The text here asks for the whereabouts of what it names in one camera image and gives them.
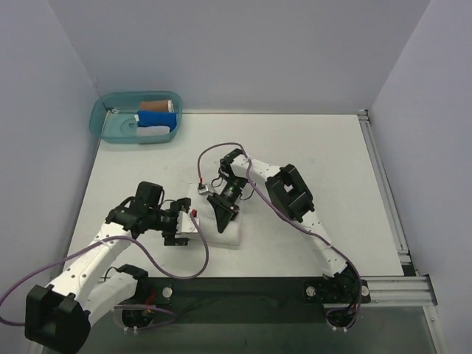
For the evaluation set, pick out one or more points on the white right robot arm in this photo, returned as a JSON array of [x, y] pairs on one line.
[[286, 193]]

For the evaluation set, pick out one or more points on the blue rolled towel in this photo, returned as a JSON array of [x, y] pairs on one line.
[[148, 119]]

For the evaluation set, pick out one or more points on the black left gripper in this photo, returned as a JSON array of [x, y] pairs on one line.
[[174, 228]]

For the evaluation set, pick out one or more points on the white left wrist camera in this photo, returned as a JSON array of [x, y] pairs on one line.
[[187, 224]]

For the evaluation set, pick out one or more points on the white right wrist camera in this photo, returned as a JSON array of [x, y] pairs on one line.
[[205, 189]]

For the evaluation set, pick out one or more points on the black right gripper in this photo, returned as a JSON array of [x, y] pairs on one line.
[[224, 203]]

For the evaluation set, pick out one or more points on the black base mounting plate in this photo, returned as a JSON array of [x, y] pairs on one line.
[[239, 300]]

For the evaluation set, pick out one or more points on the aluminium front rail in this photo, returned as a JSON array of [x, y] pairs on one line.
[[383, 291]]

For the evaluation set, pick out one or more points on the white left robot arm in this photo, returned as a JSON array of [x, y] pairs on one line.
[[60, 315]]

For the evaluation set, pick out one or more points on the white rolled towel in bin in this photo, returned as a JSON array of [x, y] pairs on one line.
[[153, 131]]

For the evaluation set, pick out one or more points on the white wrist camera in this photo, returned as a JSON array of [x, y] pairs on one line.
[[205, 189], [187, 224]]

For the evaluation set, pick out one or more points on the white terry towel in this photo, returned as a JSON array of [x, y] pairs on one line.
[[206, 219]]

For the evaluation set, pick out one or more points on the teal plastic bin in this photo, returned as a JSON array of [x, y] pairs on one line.
[[114, 116]]

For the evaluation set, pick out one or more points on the brown rolled towel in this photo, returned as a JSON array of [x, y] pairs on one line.
[[157, 105]]

